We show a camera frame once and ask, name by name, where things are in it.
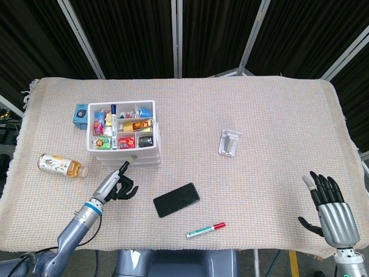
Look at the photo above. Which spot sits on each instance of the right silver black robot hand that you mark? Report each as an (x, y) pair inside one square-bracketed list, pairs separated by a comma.
[(337, 222)]

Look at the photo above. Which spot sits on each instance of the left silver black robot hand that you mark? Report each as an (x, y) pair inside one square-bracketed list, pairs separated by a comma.
[(108, 184)]

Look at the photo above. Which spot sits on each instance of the clear plastic storage tray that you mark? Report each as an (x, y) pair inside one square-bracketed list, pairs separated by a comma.
[(115, 155)]

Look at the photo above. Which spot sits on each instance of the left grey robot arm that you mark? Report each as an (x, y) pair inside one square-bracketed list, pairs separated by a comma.
[(72, 231)]

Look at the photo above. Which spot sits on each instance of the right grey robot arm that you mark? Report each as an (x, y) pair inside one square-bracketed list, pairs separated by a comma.
[(350, 262)]

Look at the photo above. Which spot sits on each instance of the clear plastic tray edge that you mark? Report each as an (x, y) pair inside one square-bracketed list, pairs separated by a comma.
[(144, 166), (144, 162)]

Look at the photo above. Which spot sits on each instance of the white drawer organizer box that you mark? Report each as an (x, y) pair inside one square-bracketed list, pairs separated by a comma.
[(155, 127)]

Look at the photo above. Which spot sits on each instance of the lion print snack packet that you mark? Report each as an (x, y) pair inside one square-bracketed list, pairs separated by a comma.
[(103, 143)]

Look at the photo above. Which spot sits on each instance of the red orange snack packet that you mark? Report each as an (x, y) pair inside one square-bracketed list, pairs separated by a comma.
[(127, 142)]

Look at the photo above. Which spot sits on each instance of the yellow tea bottle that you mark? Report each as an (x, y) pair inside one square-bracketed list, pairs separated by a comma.
[(60, 166)]

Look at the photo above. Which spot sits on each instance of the red candy packet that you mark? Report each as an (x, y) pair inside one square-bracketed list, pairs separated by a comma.
[(98, 128)]

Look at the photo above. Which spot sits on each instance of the blue capped whiteboard marker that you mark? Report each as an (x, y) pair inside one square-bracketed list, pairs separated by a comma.
[(114, 127)]

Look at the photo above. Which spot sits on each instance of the yellow eraser block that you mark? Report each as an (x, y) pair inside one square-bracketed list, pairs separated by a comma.
[(108, 119)]

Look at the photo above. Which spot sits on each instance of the blue candy packet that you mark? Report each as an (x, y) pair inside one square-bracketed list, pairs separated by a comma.
[(101, 116)]

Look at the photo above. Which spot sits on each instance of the black smartphone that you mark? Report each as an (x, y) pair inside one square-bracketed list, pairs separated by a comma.
[(176, 199)]

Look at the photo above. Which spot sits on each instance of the small blue cardboard box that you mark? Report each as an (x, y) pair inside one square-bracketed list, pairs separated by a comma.
[(80, 116)]

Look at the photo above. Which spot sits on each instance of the small blue packet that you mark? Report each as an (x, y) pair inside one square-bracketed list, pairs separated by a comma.
[(144, 112)]

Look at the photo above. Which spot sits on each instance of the grey robot torso base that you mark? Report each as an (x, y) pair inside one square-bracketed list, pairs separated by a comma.
[(176, 264)]

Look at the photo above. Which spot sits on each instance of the red capped green marker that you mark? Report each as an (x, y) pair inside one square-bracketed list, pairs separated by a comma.
[(206, 230)]

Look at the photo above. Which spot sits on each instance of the white folding phone stand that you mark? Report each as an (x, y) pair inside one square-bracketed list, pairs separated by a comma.
[(228, 142)]

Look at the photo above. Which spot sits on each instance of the beige woven tablecloth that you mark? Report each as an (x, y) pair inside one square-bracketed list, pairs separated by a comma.
[(230, 109)]

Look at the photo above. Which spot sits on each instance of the black folding screen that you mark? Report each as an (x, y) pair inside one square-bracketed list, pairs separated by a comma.
[(129, 34)]

